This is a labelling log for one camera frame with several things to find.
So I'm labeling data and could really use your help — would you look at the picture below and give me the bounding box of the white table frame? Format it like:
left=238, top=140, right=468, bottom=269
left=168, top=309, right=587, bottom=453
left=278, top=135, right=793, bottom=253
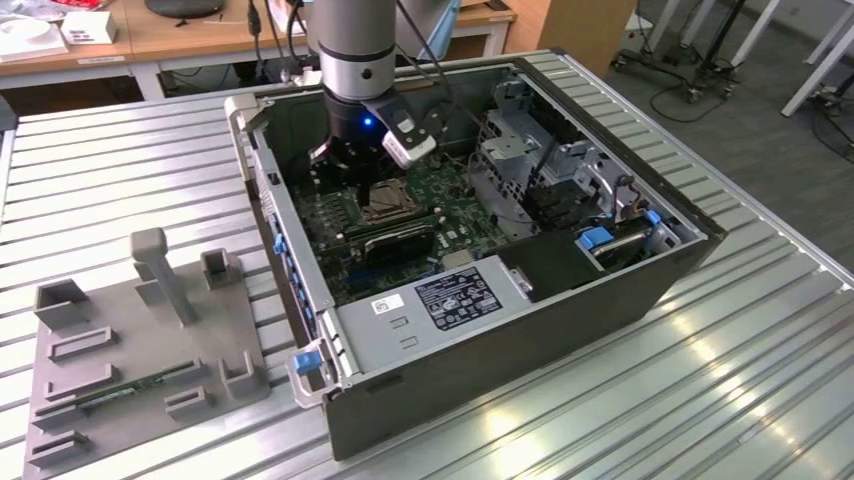
left=779, top=0, right=854, bottom=119

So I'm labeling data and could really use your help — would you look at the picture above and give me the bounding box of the silver power supply unit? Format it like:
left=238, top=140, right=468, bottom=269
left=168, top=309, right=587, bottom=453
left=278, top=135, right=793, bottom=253
left=332, top=252, right=534, bottom=374

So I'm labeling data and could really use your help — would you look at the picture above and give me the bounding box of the silver chipset heat sink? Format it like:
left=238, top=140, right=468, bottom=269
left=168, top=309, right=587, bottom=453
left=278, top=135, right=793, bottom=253
left=438, top=249, right=478, bottom=271

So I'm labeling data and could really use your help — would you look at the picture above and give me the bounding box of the silver CPU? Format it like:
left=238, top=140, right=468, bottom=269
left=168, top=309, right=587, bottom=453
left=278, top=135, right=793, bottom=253
left=369, top=182, right=409, bottom=214

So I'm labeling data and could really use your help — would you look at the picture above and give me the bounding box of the metal socket cover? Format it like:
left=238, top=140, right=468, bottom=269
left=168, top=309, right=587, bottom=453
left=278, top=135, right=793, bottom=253
left=358, top=178, right=421, bottom=224

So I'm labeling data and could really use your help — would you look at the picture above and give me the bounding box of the white flat carton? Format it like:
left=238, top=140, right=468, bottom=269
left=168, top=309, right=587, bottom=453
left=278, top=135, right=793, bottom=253
left=0, top=14, right=67, bottom=61

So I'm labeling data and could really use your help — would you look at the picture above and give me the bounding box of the wooden cabinet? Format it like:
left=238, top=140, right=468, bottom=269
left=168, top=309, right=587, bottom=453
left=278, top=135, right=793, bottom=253
left=509, top=0, right=635, bottom=79

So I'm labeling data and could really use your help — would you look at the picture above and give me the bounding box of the black open PC case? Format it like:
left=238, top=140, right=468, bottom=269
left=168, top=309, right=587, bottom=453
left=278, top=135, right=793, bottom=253
left=222, top=47, right=728, bottom=461

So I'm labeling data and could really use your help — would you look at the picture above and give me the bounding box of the black fan graphics card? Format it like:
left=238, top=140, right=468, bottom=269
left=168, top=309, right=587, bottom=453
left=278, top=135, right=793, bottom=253
left=358, top=222, right=434, bottom=269

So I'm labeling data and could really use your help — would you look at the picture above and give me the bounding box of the blue disk carrier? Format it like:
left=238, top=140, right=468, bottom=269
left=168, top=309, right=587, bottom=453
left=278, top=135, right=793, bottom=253
left=573, top=225, right=615, bottom=251

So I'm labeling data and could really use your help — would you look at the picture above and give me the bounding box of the blue case latch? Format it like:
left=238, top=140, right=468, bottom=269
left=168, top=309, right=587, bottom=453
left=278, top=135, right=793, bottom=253
left=286, top=349, right=321, bottom=374

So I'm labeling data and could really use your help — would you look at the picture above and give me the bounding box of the metal locking lever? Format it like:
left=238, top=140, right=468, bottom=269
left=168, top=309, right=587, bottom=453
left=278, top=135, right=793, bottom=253
left=366, top=202, right=421, bottom=227

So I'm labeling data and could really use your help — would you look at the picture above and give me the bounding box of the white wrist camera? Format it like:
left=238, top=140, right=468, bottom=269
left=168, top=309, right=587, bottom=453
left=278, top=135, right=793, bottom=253
left=362, top=94, right=440, bottom=167

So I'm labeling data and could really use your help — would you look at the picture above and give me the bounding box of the dark round object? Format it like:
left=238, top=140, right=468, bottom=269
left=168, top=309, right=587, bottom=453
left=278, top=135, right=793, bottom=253
left=143, top=0, right=222, bottom=19

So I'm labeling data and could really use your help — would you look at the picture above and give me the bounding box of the green RAM stick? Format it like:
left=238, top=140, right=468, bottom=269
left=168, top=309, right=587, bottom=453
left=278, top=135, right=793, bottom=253
left=75, top=364, right=192, bottom=411
left=340, top=215, right=433, bottom=242

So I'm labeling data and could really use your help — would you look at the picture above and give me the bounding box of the CPU socket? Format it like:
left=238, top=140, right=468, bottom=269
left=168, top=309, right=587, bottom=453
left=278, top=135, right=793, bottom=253
left=356, top=178, right=422, bottom=225

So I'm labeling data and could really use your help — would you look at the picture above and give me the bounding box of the black wheeled stand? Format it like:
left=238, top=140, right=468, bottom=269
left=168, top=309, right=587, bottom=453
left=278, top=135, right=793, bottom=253
left=611, top=0, right=748, bottom=104

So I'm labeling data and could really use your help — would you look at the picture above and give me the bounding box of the wooden desk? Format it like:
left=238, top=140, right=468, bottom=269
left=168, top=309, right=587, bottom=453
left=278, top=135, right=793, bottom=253
left=0, top=0, right=518, bottom=91

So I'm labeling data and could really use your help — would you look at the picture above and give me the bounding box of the green motherboard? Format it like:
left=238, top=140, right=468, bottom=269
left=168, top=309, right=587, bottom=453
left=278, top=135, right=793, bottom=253
left=289, top=152, right=534, bottom=306

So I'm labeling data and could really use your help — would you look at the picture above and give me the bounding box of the small white box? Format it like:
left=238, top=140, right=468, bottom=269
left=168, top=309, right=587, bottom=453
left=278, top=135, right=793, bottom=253
left=58, top=10, right=118, bottom=46

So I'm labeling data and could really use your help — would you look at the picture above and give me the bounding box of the grey parts rack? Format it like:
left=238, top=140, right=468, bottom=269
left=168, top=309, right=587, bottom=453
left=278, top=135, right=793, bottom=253
left=22, top=227, right=272, bottom=476

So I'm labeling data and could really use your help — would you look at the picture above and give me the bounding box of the silver drive cage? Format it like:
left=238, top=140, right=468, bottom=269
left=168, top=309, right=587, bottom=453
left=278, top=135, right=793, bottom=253
left=476, top=79, right=601, bottom=236

